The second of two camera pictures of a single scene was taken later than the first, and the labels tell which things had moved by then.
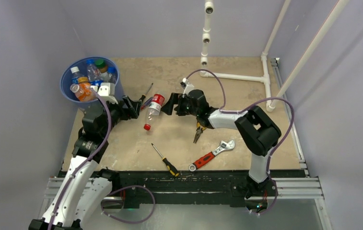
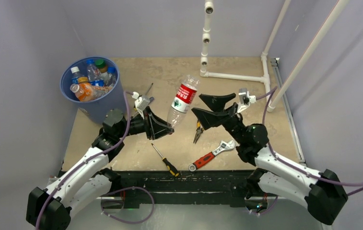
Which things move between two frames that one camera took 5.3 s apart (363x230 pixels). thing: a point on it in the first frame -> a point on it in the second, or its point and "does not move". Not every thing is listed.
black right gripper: (168, 108) -> (209, 119)
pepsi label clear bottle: (94, 74) does not move
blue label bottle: (111, 72) does not move
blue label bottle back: (76, 74) does not move
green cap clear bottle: (103, 69) does not move
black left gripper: (131, 112) -> (157, 128)
